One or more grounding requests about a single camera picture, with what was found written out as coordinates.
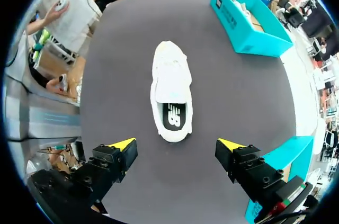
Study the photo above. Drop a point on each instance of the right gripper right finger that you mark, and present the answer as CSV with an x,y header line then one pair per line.
x,y
246,163

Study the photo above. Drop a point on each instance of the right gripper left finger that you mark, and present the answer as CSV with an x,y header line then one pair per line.
x,y
111,155

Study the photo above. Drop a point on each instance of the blue and black insole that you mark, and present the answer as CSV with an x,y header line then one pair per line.
x,y
173,118

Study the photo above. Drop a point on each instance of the white sneaker shoe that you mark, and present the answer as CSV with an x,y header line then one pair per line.
x,y
169,75

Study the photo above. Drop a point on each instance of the teal shoebox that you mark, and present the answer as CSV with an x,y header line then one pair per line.
x,y
291,152
233,22

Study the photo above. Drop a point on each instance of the white and beige sneaker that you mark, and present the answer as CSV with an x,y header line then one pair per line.
x,y
238,3

